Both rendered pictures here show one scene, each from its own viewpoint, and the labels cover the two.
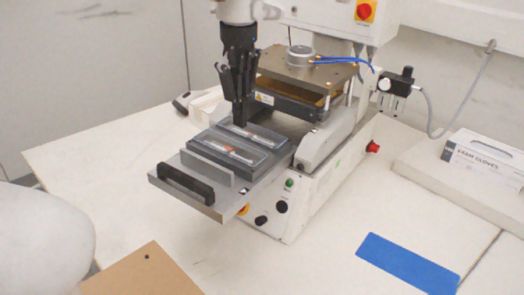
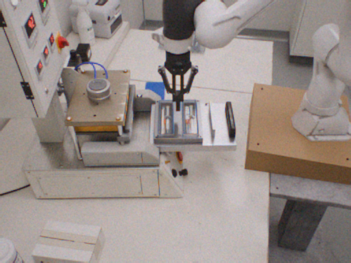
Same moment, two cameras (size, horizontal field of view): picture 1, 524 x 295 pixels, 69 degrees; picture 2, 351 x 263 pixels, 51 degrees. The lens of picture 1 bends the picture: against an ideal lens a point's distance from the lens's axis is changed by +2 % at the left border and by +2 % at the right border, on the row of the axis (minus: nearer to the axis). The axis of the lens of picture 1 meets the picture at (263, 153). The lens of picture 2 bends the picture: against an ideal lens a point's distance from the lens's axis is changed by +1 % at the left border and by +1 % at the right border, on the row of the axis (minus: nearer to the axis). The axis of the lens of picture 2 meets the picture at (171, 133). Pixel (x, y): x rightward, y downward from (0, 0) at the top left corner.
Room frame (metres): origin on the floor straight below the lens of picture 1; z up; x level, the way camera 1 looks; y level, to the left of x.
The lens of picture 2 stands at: (1.29, 0.83, 1.86)
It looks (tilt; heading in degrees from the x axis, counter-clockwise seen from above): 45 degrees down; 237
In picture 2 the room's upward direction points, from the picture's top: 1 degrees counter-clockwise
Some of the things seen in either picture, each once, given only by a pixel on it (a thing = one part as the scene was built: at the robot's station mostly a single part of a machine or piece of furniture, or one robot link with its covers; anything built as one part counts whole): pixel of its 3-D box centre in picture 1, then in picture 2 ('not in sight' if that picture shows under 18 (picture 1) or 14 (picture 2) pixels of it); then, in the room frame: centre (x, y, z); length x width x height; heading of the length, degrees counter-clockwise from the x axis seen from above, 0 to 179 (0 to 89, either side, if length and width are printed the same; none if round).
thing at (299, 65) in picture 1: (310, 70); (92, 96); (0.98, -0.12, 1.08); 0.31 x 0.24 x 0.13; 56
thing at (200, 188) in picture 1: (184, 182); (230, 118); (0.60, 0.16, 0.99); 0.15 x 0.02 x 0.04; 56
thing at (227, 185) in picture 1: (227, 158); (191, 122); (0.71, 0.08, 0.97); 0.30 x 0.22 x 0.08; 146
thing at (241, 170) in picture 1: (239, 145); (177, 120); (0.75, 0.06, 0.98); 0.20 x 0.17 x 0.03; 56
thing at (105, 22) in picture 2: not in sight; (97, 15); (0.56, -1.03, 0.88); 0.25 x 0.20 x 0.17; 128
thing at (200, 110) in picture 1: (217, 110); (70, 247); (1.25, 0.18, 0.80); 0.19 x 0.13 x 0.09; 134
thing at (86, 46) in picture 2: not in sight; (83, 53); (0.77, -0.78, 0.83); 0.09 x 0.06 x 0.07; 54
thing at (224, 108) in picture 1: (242, 104); (121, 153); (0.99, 0.07, 0.96); 0.25 x 0.05 x 0.07; 146
